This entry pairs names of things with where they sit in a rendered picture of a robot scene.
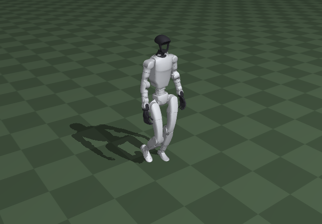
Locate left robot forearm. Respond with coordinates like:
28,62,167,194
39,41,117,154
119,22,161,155
173,78,183,95

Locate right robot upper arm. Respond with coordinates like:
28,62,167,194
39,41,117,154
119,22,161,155
141,58,155,89

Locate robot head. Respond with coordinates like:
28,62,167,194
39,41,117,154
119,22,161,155
154,35,171,58

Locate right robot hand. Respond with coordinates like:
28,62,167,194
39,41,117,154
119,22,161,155
142,104,153,125

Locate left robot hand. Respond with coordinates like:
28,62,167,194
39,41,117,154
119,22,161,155
178,91,186,110

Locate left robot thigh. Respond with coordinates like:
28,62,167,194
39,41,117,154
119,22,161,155
163,94,178,135

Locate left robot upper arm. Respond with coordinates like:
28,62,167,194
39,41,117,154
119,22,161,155
170,54,180,80

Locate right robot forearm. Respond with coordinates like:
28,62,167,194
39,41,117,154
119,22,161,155
140,82,149,109

